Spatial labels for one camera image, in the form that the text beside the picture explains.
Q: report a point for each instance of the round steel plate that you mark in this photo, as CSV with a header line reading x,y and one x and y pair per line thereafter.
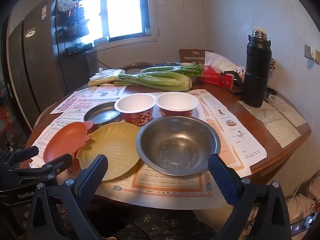
x,y
102,116

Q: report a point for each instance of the window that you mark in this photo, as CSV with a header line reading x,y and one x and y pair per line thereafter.
x,y
125,10

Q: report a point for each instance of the pink printed newspaper sheet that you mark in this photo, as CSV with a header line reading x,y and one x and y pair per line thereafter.
x,y
100,92

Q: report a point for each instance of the wooden chair back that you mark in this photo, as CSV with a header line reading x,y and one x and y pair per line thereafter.
x,y
185,55

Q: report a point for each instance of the yellow leaf-shaped plate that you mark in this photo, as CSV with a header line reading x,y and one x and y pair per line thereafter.
x,y
112,142

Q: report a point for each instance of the wall socket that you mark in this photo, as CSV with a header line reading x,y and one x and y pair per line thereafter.
x,y
308,51

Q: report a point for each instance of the dark floral clothing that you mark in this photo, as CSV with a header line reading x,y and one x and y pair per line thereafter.
x,y
162,225

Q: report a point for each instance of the newspaper sheet with cartoon figures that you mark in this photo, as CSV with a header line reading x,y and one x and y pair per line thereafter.
x,y
232,130

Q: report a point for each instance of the black electronic box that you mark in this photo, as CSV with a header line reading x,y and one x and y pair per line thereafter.
x,y
77,49

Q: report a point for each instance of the clear glass cup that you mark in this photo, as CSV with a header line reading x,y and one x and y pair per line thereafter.
x,y
275,110

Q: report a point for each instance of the light bedding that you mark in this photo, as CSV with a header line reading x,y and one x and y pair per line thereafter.
x,y
300,205

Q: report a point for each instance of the dark spotted ornament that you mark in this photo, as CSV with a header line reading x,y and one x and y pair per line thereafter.
x,y
272,63

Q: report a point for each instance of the white printed paper sheet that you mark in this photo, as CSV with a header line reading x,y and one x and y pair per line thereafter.
x,y
287,130

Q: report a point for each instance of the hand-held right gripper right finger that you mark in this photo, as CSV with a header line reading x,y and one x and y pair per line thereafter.
x,y
222,180

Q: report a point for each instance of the small white bowl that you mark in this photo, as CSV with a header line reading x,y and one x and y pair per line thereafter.
x,y
187,64

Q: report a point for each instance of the large printed newspaper sheet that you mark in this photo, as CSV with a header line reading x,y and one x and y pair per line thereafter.
x,y
175,190

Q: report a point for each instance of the black thermos flask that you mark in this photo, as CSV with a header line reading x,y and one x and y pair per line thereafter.
x,y
257,67

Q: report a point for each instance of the plastic bag of yellow vegetables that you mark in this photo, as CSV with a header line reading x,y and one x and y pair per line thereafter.
x,y
105,77

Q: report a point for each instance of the dark refrigerator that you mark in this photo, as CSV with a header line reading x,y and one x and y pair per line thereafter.
x,y
37,67

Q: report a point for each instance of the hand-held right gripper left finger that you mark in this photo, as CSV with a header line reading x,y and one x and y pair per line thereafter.
x,y
93,177

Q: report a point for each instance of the thick celery bundle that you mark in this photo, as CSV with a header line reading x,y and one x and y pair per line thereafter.
x,y
155,80

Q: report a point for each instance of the orange plastic plate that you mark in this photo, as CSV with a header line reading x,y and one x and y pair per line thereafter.
x,y
65,140

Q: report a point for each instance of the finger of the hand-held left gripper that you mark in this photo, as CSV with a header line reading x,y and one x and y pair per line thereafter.
x,y
22,155
55,165

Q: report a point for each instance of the red and white paper bowl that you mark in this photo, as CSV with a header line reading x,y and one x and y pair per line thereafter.
x,y
176,102
135,103

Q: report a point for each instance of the small steel bowl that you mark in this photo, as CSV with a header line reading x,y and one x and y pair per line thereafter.
x,y
166,64

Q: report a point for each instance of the red tissue box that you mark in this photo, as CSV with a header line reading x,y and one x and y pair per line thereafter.
x,y
212,77

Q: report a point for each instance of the crumpled white plastic bag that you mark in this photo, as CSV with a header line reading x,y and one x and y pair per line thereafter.
x,y
63,2

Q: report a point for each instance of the large steel bowl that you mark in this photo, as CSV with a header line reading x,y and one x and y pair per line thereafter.
x,y
175,142

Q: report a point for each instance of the slim celery bundle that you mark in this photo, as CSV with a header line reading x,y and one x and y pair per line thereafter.
x,y
170,68

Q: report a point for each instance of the curved wooden chair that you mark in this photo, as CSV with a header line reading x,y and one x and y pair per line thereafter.
x,y
135,66

